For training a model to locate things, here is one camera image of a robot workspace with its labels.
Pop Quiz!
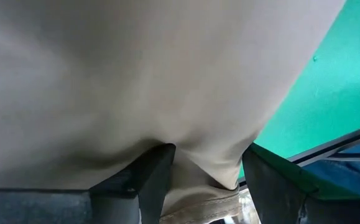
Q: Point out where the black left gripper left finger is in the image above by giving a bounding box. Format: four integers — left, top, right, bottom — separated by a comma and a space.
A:
0, 143, 177, 224

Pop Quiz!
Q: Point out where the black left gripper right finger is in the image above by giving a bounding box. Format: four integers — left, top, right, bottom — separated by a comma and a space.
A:
242, 142, 360, 224

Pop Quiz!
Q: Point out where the beige garment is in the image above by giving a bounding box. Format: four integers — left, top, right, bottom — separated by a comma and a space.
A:
0, 0, 347, 224

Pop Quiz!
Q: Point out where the green table mat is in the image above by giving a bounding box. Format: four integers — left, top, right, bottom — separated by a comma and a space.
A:
238, 0, 360, 180

